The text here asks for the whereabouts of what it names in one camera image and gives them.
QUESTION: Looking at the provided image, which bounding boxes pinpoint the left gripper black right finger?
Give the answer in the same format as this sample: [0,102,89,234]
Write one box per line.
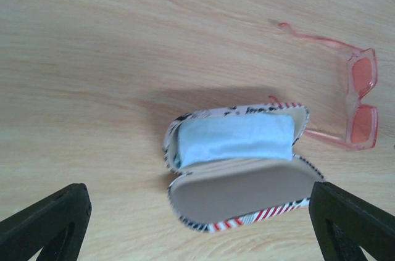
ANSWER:
[309,182,394,260]

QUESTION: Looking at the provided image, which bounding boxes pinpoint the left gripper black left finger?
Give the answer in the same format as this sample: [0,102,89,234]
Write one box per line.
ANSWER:
[1,183,92,260]

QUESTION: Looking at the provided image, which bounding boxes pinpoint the red transparent sunglasses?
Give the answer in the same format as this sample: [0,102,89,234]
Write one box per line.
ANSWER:
[272,21,378,151]

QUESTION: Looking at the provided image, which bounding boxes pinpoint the blue cleaning cloth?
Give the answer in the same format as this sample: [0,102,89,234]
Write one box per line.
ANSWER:
[176,114,294,168]

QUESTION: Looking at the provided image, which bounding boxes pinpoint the striped sunglasses case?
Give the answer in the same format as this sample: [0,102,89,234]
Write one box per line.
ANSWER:
[163,101,325,233]

